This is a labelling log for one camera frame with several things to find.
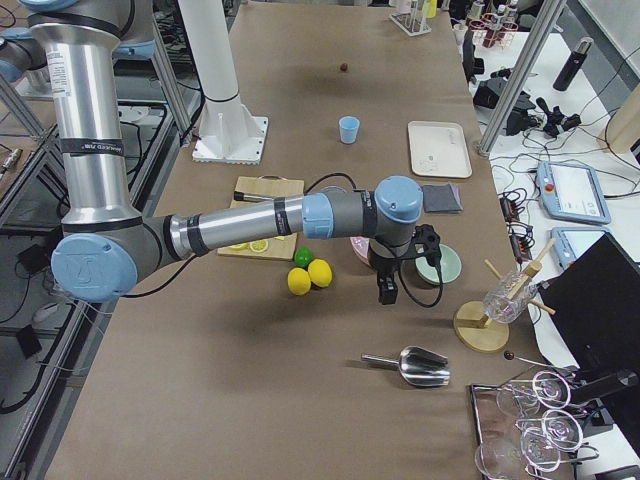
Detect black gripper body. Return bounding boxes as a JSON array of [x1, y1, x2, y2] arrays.
[[368, 224, 441, 273]]

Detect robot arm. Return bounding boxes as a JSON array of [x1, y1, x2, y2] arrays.
[[1, 27, 47, 83], [27, 1, 441, 304]]

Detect pink bowl of ice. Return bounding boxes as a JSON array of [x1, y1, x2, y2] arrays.
[[350, 236, 370, 266]]

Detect steel ice scoop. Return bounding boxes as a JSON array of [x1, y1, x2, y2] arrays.
[[360, 346, 450, 388]]

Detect wooden cup stand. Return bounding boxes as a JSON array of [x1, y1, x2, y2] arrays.
[[454, 239, 556, 353]]

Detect light blue plastic cup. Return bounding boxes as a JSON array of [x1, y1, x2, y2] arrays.
[[338, 115, 360, 145]]

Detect yellow lemon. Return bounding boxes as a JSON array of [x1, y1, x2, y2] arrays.
[[287, 267, 311, 296], [307, 258, 333, 288]]

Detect green empty bowl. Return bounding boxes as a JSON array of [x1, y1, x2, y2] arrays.
[[415, 244, 462, 286]]

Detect green lime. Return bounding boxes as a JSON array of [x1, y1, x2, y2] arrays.
[[294, 247, 315, 269]]

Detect grey folded cloth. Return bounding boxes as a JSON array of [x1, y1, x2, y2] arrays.
[[422, 183, 463, 213]]

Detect clear glass mug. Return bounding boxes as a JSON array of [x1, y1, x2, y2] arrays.
[[482, 271, 537, 324]]

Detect cream rabbit tray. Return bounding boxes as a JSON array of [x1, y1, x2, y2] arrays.
[[407, 121, 472, 179]]

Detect lemon slice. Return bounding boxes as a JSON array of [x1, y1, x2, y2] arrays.
[[227, 242, 248, 251], [249, 239, 269, 254]]

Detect steel muddler black tip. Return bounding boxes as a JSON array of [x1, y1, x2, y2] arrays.
[[233, 191, 274, 203]]

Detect teach pendant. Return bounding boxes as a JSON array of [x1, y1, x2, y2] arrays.
[[536, 161, 611, 225], [550, 227, 609, 266]]

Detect wine glass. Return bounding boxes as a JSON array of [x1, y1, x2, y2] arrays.
[[474, 427, 561, 479], [516, 409, 584, 452], [496, 371, 571, 417]]

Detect black glass tray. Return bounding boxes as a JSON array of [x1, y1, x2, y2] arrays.
[[469, 384, 600, 479]]

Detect black monitor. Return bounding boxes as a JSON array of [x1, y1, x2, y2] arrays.
[[540, 233, 639, 372]]

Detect black thermos bottle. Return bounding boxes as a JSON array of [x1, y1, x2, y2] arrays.
[[552, 37, 594, 92]]

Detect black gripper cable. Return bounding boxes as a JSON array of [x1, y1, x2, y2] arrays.
[[397, 224, 447, 309]]

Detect aluminium frame post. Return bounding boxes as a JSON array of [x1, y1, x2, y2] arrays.
[[477, 0, 567, 158]]

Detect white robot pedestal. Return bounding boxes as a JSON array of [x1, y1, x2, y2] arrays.
[[178, 0, 269, 165]]

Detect white wire rack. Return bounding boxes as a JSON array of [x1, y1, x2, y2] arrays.
[[389, 11, 432, 37]]

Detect red wire bottle basket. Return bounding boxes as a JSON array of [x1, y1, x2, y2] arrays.
[[465, 1, 519, 49]]

